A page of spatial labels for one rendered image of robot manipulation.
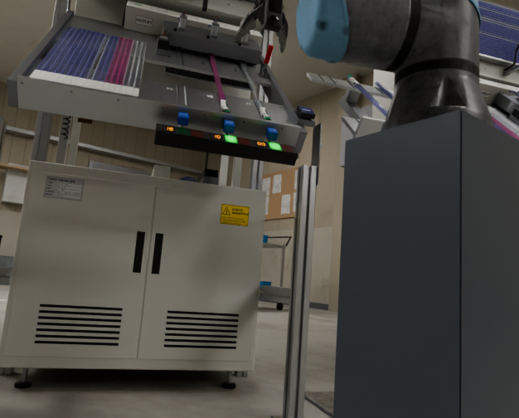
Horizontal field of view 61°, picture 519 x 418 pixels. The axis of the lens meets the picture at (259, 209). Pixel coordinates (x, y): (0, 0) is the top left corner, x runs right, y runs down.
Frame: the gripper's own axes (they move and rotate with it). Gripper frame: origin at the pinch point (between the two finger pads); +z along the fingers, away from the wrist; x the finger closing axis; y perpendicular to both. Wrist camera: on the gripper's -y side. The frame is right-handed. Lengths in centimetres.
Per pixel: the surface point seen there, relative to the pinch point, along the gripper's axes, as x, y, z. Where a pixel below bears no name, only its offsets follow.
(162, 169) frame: 23.4, -22.0, 34.4
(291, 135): -5.9, -35.6, 1.9
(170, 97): 25.0, -25.7, 4.3
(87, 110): 44, -36, 4
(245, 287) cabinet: -5, -53, 49
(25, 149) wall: 204, 442, 499
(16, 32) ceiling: 191, 423, 278
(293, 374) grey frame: -11, -85, 34
